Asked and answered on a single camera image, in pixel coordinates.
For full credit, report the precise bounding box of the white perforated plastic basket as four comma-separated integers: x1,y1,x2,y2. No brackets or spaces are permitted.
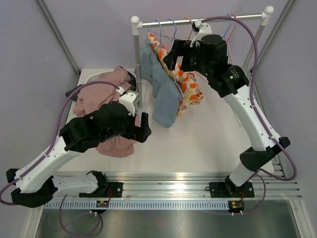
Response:
86,72,105,83

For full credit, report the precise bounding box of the orange floral skirt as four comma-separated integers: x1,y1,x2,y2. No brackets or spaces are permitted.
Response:
147,33,205,118

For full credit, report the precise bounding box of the white slotted cable duct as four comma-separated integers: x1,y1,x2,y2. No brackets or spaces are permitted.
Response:
44,199,229,210

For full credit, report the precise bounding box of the pink pleated skirt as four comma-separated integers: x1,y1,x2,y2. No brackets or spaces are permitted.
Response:
73,66,135,158

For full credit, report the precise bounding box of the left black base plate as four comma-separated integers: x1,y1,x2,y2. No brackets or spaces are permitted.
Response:
79,181,123,198

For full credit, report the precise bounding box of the light blue denim skirt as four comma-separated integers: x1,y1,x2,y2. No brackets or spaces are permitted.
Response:
140,42,180,128

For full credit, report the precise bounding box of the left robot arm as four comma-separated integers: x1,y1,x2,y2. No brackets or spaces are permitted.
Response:
6,102,152,208

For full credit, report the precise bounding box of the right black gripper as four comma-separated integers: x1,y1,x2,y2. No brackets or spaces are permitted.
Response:
163,40,213,79

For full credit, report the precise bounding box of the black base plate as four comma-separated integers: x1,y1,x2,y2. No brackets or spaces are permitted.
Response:
205,181,255,198
79,181,123,198

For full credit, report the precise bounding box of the navy plaid skirt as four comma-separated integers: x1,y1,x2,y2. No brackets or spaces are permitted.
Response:
128,71,136,91

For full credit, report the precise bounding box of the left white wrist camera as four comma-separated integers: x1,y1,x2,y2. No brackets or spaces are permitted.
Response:
116,87,139,116

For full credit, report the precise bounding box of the white and silver clothes rack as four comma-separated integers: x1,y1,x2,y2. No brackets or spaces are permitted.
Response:
131,6,274,110

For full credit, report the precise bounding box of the aluminium mounting rail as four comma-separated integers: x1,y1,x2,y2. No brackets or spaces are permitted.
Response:
106,172,302,200

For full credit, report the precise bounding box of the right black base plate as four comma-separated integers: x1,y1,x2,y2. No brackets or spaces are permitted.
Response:
205,181,255,198

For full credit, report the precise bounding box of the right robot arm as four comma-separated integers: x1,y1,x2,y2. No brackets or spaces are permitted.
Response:
163,35,290,196

